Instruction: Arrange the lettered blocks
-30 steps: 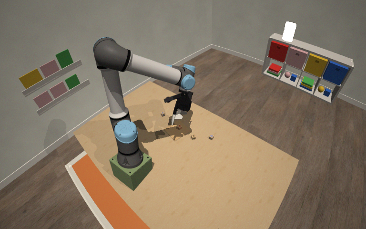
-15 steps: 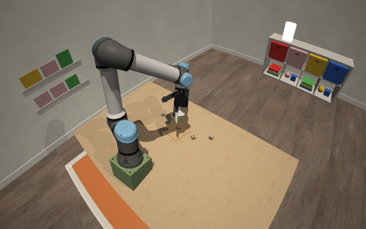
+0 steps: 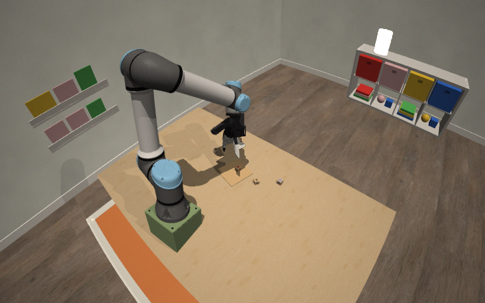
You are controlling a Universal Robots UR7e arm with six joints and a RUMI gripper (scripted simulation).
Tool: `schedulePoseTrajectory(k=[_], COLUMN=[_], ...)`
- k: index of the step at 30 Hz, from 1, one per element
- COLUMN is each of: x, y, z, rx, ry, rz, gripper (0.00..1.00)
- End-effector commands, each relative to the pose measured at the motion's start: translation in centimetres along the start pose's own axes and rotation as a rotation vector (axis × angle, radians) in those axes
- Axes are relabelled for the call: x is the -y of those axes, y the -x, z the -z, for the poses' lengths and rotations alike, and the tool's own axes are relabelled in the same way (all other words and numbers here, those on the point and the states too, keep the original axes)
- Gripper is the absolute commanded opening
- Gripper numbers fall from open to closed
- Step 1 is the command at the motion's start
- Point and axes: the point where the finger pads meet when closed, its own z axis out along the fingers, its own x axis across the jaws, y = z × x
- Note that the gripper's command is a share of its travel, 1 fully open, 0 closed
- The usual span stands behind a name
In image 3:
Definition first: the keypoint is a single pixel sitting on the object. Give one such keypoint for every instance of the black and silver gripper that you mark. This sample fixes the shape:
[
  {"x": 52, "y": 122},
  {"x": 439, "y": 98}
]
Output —
[{"x": 233, "y": 131}]

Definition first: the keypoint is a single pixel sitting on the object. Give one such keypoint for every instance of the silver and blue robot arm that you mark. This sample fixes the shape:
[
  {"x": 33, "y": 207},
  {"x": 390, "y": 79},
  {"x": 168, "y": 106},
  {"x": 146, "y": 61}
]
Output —
[{"x": 142, "y": 70}]

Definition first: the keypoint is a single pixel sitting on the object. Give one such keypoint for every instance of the tan square mat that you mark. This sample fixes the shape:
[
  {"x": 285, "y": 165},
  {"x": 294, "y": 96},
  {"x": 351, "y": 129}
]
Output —
[{"x": 233, "y": 177}]

